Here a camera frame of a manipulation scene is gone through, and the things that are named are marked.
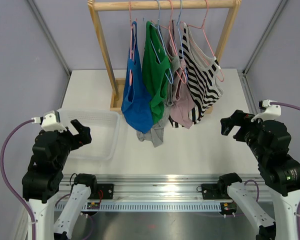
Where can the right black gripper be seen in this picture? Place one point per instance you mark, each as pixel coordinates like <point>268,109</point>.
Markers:
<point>239,118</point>

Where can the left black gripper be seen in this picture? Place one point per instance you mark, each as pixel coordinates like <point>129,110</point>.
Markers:
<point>78,140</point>

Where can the mauve pink tank top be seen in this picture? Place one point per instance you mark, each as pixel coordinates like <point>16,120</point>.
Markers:
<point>178,96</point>

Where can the black white striped tank top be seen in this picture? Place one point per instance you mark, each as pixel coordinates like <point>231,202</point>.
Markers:
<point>202,72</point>

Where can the blue hanger of mauve top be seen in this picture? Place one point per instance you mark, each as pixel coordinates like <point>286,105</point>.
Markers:
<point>180,30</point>

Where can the grey tank top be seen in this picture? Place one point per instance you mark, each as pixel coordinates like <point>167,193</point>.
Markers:
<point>156,133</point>

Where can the green tank top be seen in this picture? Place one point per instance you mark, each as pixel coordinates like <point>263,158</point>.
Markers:
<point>158,94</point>

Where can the pink hanger of striped top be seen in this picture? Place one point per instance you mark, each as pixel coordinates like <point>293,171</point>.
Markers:
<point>202,27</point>

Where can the blue hanger of green top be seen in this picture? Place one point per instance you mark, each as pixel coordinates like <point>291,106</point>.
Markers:
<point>151,68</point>

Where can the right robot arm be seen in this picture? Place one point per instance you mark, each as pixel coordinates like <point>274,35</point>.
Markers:
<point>268,141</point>

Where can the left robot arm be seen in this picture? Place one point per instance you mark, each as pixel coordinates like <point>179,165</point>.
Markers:
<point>41,183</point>

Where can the blue tank top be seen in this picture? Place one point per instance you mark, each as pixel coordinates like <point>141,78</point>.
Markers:
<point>136,98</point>

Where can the pink hanger of blue top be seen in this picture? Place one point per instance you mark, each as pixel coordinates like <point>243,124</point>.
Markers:
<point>133,32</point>

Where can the white plastic basket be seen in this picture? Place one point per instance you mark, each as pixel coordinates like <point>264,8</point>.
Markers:
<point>104,130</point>

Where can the wooden clothes rack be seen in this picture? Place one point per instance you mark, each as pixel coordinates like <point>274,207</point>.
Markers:
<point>117,84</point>

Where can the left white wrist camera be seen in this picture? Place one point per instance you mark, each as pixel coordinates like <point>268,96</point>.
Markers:
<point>50,122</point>

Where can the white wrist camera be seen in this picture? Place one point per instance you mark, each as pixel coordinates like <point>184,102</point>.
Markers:
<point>268,111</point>
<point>50,122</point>

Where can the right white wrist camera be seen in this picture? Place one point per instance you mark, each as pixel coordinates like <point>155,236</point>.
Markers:
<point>268,111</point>

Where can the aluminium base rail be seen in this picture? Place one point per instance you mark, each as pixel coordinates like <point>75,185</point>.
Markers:
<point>157,187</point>

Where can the white slotted cable duct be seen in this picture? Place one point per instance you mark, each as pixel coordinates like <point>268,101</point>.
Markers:
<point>110,206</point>

